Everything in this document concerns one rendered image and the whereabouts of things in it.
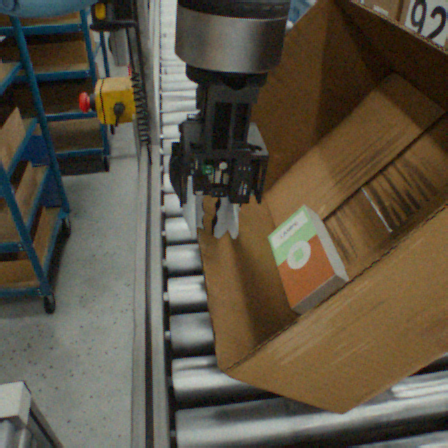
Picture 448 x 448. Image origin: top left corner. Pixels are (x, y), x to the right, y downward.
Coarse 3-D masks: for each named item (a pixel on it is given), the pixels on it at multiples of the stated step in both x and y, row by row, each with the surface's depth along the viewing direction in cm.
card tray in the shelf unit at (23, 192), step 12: (24, 168) 143; (12, 180) 145; (24, 180) 134; (36, 180) 146; (24, 192) 133; (0, 204) 136; (24, 204) 133; (0, 216) 119; (24, 216) 132; (0, 228) 122; (12, 228) 122
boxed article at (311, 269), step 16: (304, 208) 56; (288, 224) 57; (304, 224) 54; (320, 224) 55; (272, 240) 58; (288, 240) 55; (304, 240) 53; (320, 240) 51; (288, 256) 54; (304, 256) 52; (320, 256) 50; (336, 256) 51; (288, 272) 52; (304, 272) 50; (320, 272) 48; (336, 272) 47; (288, 288) 51; (304, 288) 49; (320, 288) 48; (336, 288) 48; (304, 304) 49
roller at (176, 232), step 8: (168, 224) 66; (176, 224) 66; (184, 224) 66; (168, 232) 65; (176, 232) 65; (184, 232) 65; (168, 240) 65; (176, 240) 66; (184, 240) 66; (192, 240) 66
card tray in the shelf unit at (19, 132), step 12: (0, 108) 128; (12, 108) 128; (0, 120) 131; (12, 120) 124; (0, 132) 115; (12, 132) 123; (24, 132) 133; (0, 144) 115; (12, 144) 123; (12, 156) 123
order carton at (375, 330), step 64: (320, 0) 52; (320, 64) 58; (384, 64) 59; (320, 128) 65; (384, 128) 56; (320, 192) 60; (384, 192) 51; (256, 256) 53; (384, 256) 27; (256, 320) 43; (320, 320) 30; (384, 320) 32; (256, 384) 35; (320, 384) 37; (384, 384) 39
